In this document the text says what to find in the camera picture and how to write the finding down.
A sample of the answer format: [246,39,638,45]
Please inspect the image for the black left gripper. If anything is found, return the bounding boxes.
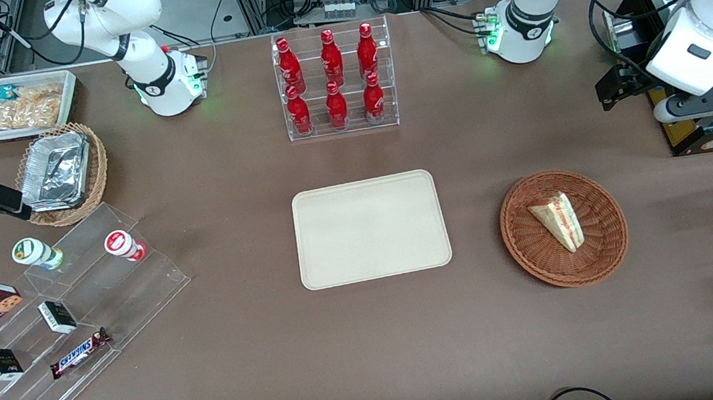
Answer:
[593,58,664,113]

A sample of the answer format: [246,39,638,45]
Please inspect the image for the triangular sandwich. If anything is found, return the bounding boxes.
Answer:
[526,190,587,258]

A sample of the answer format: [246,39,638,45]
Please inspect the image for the light oval wicker basket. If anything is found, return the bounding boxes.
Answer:
[9,118,115,232]

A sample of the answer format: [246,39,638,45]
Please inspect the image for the brown round wicker basket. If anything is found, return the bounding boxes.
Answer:
[495,162,634,296]

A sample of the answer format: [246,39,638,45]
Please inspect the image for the beige plastic tray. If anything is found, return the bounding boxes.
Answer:
[289,167,456,293]

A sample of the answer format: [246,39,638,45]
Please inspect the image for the stacked aluminium foil containers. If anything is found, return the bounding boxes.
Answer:
[13,129,97,215]

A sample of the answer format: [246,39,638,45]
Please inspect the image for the green lid yogurt cup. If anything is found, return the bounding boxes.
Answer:
[10,233,67,276]

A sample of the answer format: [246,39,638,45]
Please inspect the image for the black hot food display case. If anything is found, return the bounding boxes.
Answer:
[601,0,713,163]

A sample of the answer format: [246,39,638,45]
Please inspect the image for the clear bag of crackers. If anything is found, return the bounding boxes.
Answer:
[0,82,68,133]

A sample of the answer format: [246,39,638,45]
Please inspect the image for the red lid yogurt cup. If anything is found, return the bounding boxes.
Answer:
[102,227,149,266]

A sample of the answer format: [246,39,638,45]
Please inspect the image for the small black white box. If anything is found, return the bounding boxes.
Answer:
[37,297,79,338]

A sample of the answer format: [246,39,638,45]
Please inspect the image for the clear acrylic stepped display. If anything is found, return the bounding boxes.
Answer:
[0,193,206,400]

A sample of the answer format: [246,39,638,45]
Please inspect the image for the Snickers chocolate bar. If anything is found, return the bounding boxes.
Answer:
[45,326,116,381]

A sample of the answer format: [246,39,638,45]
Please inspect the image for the red cola bottle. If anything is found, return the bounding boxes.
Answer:
[360,71,389,125]
[317,27,347,88]
[285,83,315,137]
[354,21,382,82]
[275,35,307,97]
[323,79,351,131]

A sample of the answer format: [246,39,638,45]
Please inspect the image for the clear acrylic bottle rack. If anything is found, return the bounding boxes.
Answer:
[269,15,402,144]

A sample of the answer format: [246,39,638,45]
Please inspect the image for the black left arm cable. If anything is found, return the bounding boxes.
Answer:
[582,0,713,90]

